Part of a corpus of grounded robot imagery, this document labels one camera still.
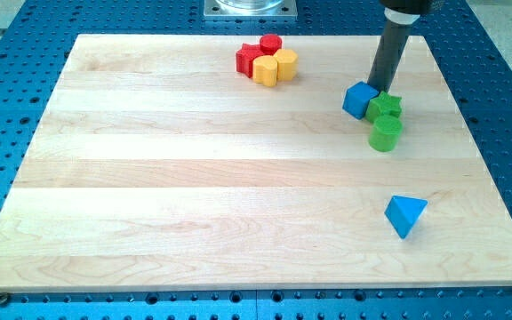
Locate blue wooden cube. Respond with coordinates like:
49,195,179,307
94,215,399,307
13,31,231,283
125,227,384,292
342,82,380,120

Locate red wooden star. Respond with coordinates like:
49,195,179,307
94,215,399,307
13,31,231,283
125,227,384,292
236,43,264,78

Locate green wooden star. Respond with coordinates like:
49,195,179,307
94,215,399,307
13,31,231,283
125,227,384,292
365,92,402,123

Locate yellow wooden rounded block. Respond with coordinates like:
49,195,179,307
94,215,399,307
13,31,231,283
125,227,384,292
252,55,278,87

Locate light wooden board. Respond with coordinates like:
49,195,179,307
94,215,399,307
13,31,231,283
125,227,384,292
0,35,512,293

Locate yellow wooden hexagon block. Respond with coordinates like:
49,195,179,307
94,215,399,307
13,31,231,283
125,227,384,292
274,49,299,81

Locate red wooden cylinder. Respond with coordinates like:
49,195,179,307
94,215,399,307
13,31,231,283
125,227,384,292
260,34,283,55

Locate green wooden cylinder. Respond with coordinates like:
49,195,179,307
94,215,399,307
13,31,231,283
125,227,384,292
368,115,403,152

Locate blue wooden triangular prism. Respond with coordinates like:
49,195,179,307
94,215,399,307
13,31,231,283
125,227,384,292
385,196,428,239

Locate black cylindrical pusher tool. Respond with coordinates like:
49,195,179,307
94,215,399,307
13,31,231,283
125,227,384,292
367,8,420,92

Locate blue perforated metal table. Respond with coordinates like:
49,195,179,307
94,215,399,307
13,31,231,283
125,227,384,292
0,1,512,319

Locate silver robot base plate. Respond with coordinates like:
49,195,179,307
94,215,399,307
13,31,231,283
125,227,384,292
203,0,298,20

